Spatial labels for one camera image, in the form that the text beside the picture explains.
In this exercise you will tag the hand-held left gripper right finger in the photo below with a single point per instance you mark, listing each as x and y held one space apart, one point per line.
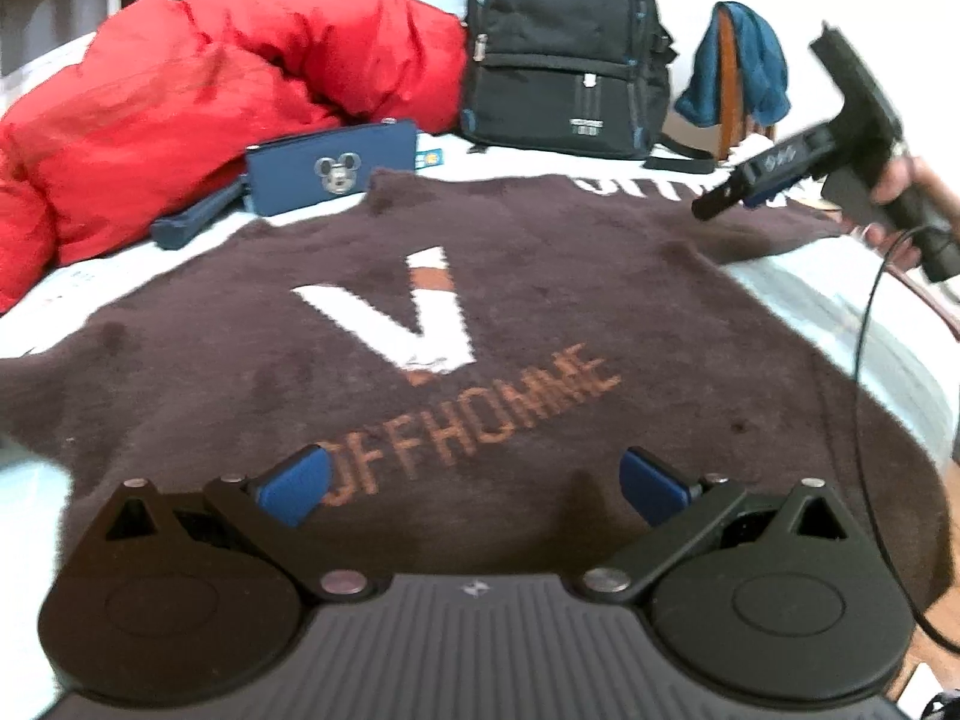
649 487

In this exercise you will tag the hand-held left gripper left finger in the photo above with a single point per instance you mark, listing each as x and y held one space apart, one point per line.
296 487

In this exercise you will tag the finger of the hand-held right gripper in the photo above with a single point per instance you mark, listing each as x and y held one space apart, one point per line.
720 202

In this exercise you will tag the brown fuzzy sweater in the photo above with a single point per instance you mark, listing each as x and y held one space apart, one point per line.
525 300

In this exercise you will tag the person's right hand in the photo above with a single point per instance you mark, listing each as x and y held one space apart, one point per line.
911 176

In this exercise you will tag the teal blue garment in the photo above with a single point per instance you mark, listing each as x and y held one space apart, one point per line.
761 67

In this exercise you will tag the wooden chair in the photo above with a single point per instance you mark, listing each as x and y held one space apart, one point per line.
727 82

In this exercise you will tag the black backpack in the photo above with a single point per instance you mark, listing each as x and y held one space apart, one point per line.
562 37

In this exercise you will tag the dark blue folded umbrella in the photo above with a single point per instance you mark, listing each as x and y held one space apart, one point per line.
195 217

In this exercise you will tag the blue and white small box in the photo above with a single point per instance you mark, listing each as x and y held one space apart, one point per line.
429 159

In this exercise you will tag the blue mouse-print pouch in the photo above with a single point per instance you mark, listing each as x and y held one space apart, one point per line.
300 172

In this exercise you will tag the red quilt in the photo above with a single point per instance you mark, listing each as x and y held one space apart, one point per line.
187 112

